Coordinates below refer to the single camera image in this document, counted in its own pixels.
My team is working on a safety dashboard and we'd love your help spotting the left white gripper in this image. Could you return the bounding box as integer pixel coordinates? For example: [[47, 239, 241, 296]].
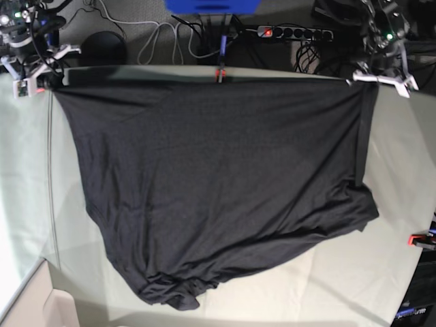
[[345, 39, 419, 98]]

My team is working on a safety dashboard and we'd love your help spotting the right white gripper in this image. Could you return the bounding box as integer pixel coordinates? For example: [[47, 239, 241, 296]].
[[1, 44, 81, 99]]

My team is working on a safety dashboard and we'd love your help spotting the black t-shirt with colourful print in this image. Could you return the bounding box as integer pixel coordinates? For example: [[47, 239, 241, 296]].
[[54, 79, 379, 311]]

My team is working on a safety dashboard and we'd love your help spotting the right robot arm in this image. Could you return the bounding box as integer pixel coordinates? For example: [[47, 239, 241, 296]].
[[1, 1, 81, 99]]

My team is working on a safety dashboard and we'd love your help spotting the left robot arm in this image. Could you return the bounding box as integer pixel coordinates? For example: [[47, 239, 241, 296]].
[[351, 1, 419, 99]]

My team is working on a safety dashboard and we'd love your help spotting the black round stool seat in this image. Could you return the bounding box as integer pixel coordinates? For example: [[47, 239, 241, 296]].
[[78, 31, 127, 67]]

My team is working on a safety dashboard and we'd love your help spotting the right orange-black table clamp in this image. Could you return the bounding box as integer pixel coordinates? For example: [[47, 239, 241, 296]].
[[408, 234, 435, 251]]

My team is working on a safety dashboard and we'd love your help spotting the blue box at top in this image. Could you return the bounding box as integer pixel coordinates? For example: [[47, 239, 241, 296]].
[[165, 0, 261, 14]]

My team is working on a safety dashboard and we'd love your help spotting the middle orange-black table clamp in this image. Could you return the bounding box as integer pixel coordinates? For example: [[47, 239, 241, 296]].
[[215, 68, 225, 83]]

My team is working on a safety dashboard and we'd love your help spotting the beige bin at corner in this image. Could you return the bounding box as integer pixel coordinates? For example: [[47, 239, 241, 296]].
[[1, 259, 80, 327]]

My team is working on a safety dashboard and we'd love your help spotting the white cable on floor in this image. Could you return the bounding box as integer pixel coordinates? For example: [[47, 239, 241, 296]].
[[98, 0, 219, 65]]

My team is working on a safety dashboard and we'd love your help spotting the black power strip red switch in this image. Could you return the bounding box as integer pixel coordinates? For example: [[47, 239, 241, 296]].
[[256, 25, 334, 42]]

